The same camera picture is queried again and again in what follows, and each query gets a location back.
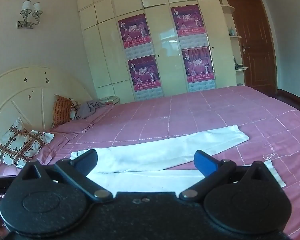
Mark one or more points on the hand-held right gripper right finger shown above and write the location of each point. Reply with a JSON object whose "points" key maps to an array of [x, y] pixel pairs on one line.
{"points": [[205, 162]]}

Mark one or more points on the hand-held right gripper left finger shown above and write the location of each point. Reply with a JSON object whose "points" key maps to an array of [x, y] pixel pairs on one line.
{"points": [[86, 159]]}

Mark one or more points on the white pants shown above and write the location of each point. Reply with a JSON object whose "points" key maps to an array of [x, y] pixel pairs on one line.
{"points": [[165, 150]]}

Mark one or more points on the pink pillow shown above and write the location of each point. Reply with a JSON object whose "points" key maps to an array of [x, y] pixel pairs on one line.
{"points": [[72, 126], [2, 168]]}

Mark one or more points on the grey cloth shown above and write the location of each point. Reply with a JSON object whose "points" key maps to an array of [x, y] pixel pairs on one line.
{"points": [[90, 108]]}

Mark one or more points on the bed with pink checked sheet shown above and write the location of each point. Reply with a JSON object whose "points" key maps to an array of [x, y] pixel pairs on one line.
{"points": [[190, 110]]}

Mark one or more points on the orange striped cushion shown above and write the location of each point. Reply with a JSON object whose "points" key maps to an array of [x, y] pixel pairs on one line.
{"points": [[62, 110]]}

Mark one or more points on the stack of books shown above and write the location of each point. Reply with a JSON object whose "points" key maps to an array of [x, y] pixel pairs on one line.
{"points": [[111, 100]]}

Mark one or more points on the white patterned cushion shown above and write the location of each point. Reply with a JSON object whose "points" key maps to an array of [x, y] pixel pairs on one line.
{"points": [[17, 147]]}

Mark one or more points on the cream bed headboard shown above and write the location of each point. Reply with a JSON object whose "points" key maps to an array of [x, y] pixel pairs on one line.
{"points": [[27, 100]]}

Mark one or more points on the cream wardrobe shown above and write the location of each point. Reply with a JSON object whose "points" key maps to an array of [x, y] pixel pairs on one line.
{"points": [[105, 55]]}

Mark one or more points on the cream corner shelf unit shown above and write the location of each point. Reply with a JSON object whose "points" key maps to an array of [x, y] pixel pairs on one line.
{"points": [[233, 37]]}

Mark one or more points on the brown wooden door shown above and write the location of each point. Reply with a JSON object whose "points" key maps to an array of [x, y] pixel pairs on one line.
{"points": [[255, 42]]}

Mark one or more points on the purple calendar wall poster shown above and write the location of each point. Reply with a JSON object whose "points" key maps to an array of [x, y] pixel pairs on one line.
{"points": [[187, 20], [198, 65], [143, 72], [135, 30]]}

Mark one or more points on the double wall lamp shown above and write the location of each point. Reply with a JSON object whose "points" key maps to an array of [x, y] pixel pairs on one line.
{"points": [[31, 11]]}

